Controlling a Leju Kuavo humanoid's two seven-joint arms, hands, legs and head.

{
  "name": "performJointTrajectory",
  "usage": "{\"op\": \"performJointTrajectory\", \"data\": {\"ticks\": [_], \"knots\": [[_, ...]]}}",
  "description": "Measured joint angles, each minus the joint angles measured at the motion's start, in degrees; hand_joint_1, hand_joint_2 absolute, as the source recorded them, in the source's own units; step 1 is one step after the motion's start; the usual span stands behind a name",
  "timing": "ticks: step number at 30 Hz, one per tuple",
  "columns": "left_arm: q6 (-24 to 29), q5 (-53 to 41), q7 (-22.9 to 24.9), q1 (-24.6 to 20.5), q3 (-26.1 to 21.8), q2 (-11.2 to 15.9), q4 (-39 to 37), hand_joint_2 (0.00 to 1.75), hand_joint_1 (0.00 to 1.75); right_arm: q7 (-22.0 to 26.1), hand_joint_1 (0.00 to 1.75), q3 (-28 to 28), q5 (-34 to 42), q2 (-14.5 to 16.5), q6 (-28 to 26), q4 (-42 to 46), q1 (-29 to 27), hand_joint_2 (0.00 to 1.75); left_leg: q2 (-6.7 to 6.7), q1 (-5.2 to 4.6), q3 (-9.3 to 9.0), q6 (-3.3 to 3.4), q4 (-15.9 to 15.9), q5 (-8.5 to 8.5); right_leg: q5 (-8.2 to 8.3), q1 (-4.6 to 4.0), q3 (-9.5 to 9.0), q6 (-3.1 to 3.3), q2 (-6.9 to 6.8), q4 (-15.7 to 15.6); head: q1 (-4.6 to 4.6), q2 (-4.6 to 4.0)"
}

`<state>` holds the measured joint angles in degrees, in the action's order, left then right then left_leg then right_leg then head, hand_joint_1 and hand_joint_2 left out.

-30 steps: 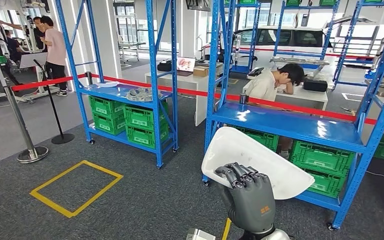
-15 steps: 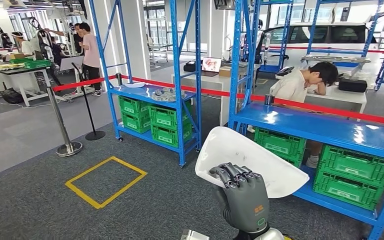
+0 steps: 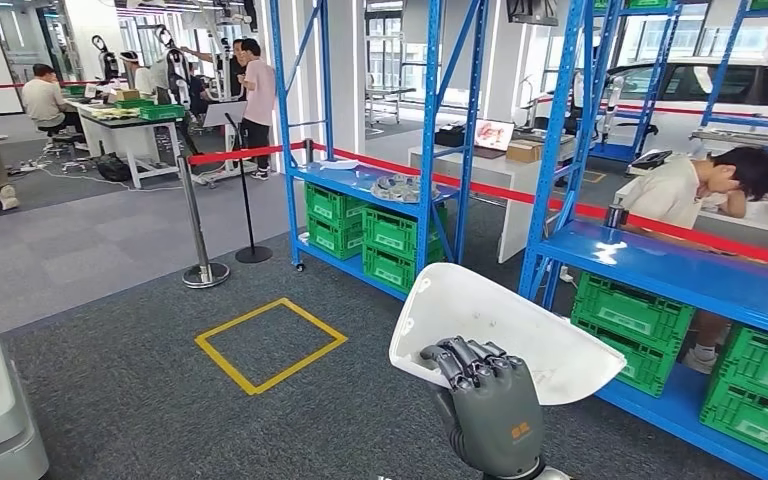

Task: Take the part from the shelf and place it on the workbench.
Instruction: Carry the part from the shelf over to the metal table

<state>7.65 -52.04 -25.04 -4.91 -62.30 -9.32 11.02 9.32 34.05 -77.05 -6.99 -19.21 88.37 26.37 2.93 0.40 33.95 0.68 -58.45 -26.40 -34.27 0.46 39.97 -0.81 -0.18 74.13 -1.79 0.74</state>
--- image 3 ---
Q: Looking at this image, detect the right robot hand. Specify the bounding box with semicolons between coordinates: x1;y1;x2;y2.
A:
419;335;547;480

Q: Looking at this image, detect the blue steel shelf rack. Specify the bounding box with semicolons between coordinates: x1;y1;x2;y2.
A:
587;0;673;165
697;0;768;164
518;0;768;480
267;0;491;303

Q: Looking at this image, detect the grey round metal part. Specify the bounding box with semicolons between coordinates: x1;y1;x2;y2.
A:
369;173;443;205

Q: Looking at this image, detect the red barrier tape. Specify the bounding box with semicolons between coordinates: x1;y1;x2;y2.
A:
187;140;309;168
309;140;768;274
536;97;768;127

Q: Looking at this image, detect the open laptop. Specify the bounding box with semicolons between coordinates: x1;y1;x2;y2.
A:
471;118;518;161

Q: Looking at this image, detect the black bag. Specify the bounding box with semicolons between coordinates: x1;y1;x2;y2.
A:
434;125;467;149

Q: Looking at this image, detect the black slotted tray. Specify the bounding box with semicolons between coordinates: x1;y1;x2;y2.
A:
629;148;675;176

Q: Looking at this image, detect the white car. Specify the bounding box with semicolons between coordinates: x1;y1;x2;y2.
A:
595;56;768;160

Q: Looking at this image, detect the grey parts tray on stand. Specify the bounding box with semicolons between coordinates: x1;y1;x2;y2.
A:
690;127;768;152

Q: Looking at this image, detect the black backpack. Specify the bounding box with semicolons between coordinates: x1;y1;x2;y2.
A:
95;152;134;184

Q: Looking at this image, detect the white table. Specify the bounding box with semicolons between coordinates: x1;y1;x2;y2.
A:
64;97;188;191

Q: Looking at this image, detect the black office stool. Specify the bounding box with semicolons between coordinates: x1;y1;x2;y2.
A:
37;124;90;176

